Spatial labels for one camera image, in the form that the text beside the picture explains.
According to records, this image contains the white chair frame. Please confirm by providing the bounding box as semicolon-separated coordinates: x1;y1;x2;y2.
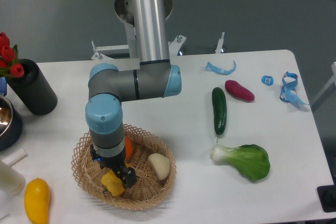
311;62;335;111

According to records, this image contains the black cylindrical vase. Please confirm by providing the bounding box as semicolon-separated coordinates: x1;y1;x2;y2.
6;59;58;115

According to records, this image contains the green bok choy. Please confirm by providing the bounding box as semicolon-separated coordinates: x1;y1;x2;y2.
211;144;271;182

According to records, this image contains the green cucumber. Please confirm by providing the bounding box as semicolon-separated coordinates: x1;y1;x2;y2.
212;87;227;136

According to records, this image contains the white flat block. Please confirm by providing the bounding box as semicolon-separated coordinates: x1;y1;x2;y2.
1;148;28;166

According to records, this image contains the woven wicker basket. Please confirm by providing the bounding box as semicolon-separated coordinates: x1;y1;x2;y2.
71;124;176;210

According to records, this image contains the yellow mango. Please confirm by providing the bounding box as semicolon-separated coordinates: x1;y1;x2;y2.
24;178;50;223

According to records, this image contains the dark metal pot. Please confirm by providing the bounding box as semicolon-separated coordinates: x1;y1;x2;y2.
1;95;23;151

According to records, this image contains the white plastic bottle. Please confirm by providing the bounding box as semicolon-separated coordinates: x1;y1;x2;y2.
1;161;26;195

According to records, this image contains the red tulip bouquet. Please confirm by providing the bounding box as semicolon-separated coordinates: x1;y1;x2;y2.
1;32;25;78

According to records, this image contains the tangled blue tape strip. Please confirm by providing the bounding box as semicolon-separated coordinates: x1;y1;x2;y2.
279;71;309;105

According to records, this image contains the black device at table corner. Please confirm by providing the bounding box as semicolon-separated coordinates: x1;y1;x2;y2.
317;185;335;212

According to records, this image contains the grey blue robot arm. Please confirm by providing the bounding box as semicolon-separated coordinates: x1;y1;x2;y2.
85;0;182;188

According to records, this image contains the yellow bell pepper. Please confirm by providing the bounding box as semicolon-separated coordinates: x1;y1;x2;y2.
101;170;125;197

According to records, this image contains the small blue tape roll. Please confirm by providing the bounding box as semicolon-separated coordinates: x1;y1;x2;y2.
261;76;274;86

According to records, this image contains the curved blue tape strip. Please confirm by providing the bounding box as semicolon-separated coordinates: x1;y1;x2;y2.
205;60;237;76

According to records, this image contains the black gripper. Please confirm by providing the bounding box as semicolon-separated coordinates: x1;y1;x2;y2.
90;145;137;189

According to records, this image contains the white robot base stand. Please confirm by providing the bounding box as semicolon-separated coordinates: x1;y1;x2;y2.
91;0;225;60

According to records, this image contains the orange tangerine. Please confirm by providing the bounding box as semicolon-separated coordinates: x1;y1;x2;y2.
124;137;133;159

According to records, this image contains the purple sweet potato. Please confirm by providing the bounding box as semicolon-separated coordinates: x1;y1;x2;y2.
225;80;255;102

